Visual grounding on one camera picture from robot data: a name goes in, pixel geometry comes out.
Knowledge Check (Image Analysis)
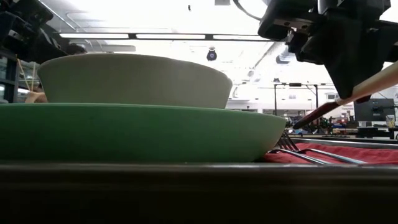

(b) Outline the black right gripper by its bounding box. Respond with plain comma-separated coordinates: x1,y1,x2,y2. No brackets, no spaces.
287,0,392,104

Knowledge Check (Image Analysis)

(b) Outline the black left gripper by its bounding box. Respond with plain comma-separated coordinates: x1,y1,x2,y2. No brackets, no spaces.
0,0,88,63

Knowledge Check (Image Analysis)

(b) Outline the yellow-handled metal knife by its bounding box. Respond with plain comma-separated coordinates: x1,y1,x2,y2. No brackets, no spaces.
292,60,398,130

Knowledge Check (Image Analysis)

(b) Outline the red cloth napkin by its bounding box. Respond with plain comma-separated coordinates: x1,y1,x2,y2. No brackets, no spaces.
262,142,398,166

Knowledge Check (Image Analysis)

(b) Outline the teal-handled metal fork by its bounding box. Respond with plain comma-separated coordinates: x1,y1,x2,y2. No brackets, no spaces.
276,131,368,165

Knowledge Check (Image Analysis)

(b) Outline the pale grey bowl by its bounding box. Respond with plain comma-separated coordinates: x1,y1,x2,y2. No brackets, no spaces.
37,53,233,110

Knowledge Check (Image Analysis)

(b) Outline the green plastic plate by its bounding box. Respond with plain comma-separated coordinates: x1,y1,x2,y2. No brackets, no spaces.
0,102,287,164

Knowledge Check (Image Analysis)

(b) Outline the brown plastic tray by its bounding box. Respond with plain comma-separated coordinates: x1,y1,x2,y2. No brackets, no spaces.
0,138,398,224

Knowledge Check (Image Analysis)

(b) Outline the black computer monitor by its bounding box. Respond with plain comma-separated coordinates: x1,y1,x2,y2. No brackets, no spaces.
353,98,396,123

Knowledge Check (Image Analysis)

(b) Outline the long ceiling light strip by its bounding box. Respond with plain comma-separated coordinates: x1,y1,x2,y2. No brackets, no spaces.
58,32,271,42

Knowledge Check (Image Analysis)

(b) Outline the cluttered work table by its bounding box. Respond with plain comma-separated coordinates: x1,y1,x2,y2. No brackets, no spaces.
287,124,398,141

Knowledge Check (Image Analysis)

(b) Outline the black shelving rack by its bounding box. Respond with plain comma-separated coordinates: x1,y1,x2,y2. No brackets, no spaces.
0,55,19,103

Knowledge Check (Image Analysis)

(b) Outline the silver ventilation duct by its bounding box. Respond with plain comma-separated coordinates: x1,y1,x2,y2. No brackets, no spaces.
275,43,296,65

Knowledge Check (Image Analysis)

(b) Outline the black metal frame stand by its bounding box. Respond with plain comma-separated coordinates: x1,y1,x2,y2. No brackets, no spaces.
272,82,320,116

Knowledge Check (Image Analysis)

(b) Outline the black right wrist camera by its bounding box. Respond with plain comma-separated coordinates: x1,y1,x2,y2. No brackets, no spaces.
257,0,318,41

